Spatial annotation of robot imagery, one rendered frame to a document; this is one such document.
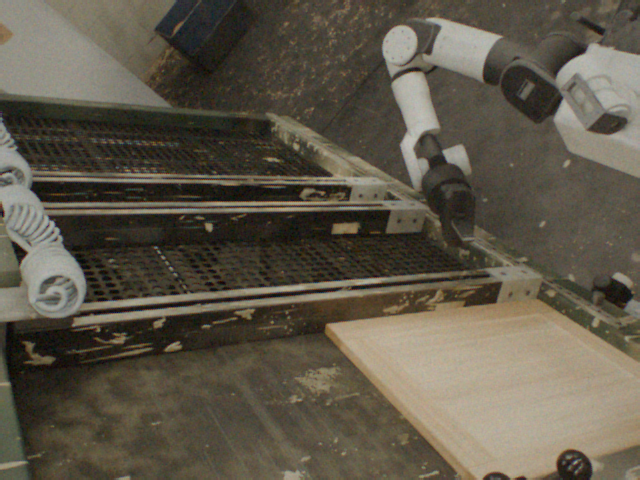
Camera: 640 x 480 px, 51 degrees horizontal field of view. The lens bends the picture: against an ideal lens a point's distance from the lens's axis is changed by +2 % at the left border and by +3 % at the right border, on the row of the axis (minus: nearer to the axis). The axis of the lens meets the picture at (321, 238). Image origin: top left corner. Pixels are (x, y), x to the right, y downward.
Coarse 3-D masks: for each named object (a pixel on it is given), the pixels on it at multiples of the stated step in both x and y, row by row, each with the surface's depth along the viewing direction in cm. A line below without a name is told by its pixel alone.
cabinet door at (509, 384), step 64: (384, 320) 125; (448, 320) 130; (512, 320) 136; (384, 384) 105; (448, 384) 109; (512, 384) 113; (576, 384) 117; (448, 448) 93; (512, 448) 97; (576, 448) 99
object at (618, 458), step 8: (632, 448) 99; (600, 456) 95; (608, 456) 96; (616, 456) 96; (624, 456) 96; (632, 456) 97; (592, 464) 93; (600, 464) 93; (608, 464) 94; (616, 464) 94; (624, 464) 95; (632, 464) 95; (592, 472) 91; (600, 472) 92; (608, 472) 92; (616, 472) 92; (624, 472) 93; (632, 472) 93
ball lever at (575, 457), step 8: (560, 456) 75; (568, 456) 74; (576, 456) 74; (584, 456) 74; (560, 464) 74; (568, 464) 74; (576, 464) 73; (584, 464) 73; (552, 472) 77; (560, 472) 74; (568, 472) 74; (576, 472) 73; (584, 472) 73
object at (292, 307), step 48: (48, 240) 89; (0, 288) 92; (288, 288) 117; (336, 288) 122; (384, 288) 125; (432, 288) 130; (480, 288) 137; (528, 288) 146; (48, 336) 93; (96, 336) 96; (144, 336) 101; (192, 336) 105; (240, 336) 110
